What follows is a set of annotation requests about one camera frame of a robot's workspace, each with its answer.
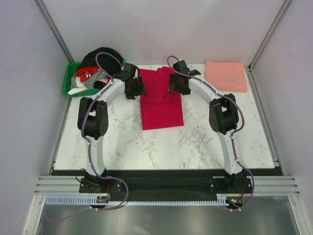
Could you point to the green plastic bin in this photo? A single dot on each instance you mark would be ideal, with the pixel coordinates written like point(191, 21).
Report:
point(70, 72)

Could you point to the magenta t shirt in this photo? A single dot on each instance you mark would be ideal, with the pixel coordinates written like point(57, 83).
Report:
point(159, 108)

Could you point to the folded salmon pink t shirt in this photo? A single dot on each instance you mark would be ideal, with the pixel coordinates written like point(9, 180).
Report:
point(226, 76)

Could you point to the red garment in bin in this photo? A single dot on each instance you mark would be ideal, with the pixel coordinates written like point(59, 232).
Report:
point(86, 72)

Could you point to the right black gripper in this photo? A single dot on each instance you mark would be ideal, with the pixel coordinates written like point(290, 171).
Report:
point(173, 77)

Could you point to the white garment in bin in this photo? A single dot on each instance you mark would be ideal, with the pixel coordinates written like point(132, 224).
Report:
point(76, 86)

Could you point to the left aluminium frame post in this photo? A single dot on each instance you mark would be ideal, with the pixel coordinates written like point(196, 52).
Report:
point(53, 28)

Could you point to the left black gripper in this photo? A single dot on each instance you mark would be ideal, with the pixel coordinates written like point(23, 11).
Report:
point(140, 89)

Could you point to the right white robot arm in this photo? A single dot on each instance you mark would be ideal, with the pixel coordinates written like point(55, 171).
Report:
point(225, 119)

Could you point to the black garment in bin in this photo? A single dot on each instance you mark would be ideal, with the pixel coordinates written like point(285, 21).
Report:
point(106, 59)

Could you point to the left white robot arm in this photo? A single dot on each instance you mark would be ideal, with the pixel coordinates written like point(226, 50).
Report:
point(93, 122)

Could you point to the grey garment in bin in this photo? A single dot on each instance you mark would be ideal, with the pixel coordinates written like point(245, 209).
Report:
point(100, 76)

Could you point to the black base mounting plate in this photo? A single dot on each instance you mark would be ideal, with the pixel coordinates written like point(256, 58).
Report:
point(163, 184)

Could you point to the light blue cable duct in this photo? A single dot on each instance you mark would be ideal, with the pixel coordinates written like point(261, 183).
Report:
point(88, 200)

